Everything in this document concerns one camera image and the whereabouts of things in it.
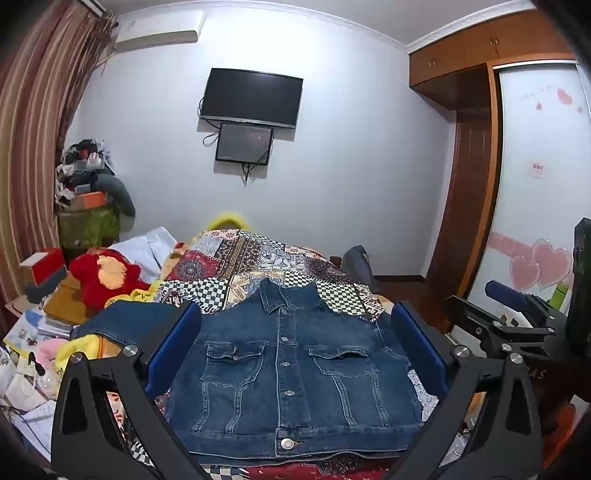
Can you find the yellow fleece blanket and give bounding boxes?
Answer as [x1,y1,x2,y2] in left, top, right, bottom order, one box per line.
[54,333,122,372]

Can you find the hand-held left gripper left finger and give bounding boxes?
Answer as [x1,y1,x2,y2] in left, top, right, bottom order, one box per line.
[51,302,211,480]

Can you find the brown cardboard box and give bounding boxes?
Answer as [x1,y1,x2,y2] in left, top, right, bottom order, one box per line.
[43,276,94,325]

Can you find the yellow plush toy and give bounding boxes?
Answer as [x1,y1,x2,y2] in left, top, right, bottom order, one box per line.
[205,211,253,232]

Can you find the pink soft toy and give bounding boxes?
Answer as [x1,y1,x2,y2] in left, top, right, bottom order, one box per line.
[36,338,70,366]

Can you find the white air conditioner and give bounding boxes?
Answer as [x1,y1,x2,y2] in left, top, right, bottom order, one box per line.
[113,13,206,54]

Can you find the pile of papers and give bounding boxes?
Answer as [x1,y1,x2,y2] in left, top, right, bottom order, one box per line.
[0,305,77,460]

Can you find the pile of clutter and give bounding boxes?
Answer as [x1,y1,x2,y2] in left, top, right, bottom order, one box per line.
[55,138,116,208]

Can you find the grey backpack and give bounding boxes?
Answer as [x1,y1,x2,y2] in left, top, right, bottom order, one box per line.
[342,246,375,288]

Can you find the black wall television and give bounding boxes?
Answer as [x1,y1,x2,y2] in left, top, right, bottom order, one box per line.
[199,68,304,129]

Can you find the white cloth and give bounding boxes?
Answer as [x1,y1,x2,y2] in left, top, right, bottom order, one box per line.
[112,226,179,283]

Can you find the striped brown curtain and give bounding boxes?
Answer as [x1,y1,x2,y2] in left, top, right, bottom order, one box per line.
[0,0,117,324]

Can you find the small black wall monitor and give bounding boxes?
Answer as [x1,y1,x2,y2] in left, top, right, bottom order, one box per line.
[215,122,274,167]

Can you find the orange box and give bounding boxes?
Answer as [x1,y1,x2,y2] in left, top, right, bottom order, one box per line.
[69,192,108,212]

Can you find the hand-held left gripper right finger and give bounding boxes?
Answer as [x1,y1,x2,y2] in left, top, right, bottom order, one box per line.
[390,301,543,480]

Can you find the patchwork printed quilt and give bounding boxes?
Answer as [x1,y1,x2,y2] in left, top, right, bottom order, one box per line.
[106,228,467,480]

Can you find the red box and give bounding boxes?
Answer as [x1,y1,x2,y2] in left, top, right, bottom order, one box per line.
[19,248,66,288]

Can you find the wooden wardrobe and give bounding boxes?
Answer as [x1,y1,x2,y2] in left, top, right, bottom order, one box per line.
[409,9,586,305]

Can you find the red plush blanket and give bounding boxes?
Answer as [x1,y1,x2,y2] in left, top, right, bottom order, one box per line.
[69,248,151,311]

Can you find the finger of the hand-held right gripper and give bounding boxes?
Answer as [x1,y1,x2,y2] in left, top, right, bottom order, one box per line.
[442,295,557,356]
[484,280,566,324]

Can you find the blue denim jacket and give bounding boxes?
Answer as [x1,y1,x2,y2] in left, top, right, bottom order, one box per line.
[71,279,426,467]

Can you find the white heart-sticker sliding door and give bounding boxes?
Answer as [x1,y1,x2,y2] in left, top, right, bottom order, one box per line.
[464,62,591,317]

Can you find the person's right forearm orange sleeve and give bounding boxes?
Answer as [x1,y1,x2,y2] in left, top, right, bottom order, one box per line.
[540,398,591,446]

